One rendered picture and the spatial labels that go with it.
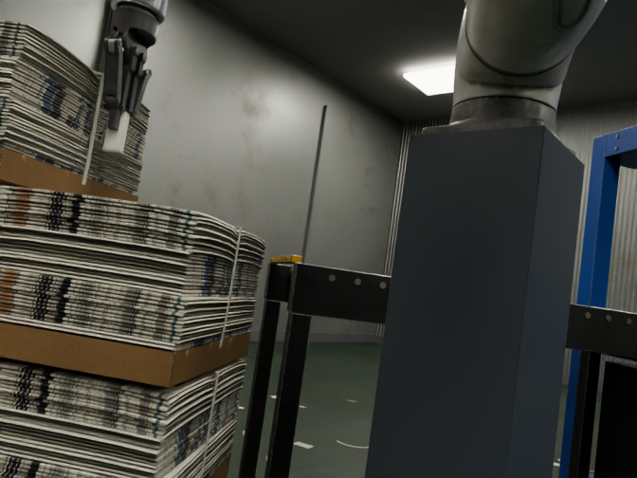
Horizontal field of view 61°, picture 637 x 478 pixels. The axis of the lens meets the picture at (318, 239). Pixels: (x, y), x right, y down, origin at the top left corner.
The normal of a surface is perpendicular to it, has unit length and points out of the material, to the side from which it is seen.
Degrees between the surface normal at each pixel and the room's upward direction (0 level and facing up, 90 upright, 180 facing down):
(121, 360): 92
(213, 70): 90
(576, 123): 90
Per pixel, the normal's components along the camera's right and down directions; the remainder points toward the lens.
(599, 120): -0.63, -0.15
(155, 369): -0.14, -0.05
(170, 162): 0.76, 0.06
